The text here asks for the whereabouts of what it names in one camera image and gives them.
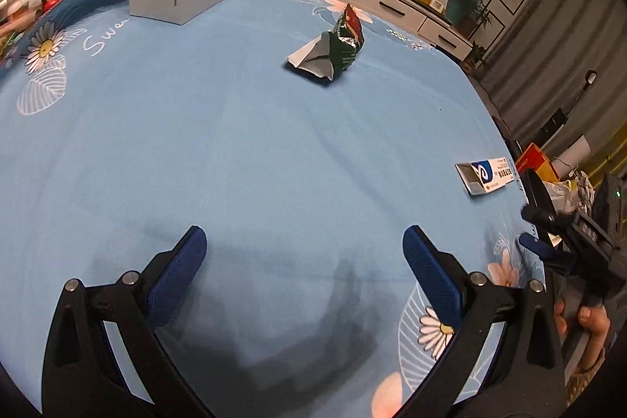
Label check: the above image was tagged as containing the potted plant by cabinet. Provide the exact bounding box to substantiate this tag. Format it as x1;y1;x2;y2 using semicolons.
457;0;492;39

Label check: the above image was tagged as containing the light blue floral tablecloth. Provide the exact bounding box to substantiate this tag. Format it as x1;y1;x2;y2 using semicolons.
1;0;543;417

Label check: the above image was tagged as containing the small potted plant floor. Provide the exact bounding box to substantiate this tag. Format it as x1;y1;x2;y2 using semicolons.
461;42;487;74

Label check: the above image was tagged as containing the white plastic bag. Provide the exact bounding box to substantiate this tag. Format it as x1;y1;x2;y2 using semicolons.
543;181;590;214

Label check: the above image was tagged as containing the grey curtain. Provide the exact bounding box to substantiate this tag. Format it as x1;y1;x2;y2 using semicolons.
480;0;626;155

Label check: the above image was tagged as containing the white blue toothpaste box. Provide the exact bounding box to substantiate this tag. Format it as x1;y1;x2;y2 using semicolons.
455;157;515;196

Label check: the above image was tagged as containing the red yellow shopping bag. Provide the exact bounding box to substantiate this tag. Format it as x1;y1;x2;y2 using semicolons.
515;143;560;183

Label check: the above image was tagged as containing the black floor stand lamp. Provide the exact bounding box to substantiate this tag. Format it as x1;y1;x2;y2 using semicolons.
533;69;598;148

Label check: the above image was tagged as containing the green red snack wrapper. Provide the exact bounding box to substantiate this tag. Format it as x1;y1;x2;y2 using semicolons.
287;4;364;85

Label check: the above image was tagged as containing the person's right hand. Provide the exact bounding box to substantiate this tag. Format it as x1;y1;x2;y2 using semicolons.
554;299;610;370

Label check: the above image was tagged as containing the white paper roll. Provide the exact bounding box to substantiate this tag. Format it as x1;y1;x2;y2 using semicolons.
551;135;591;178

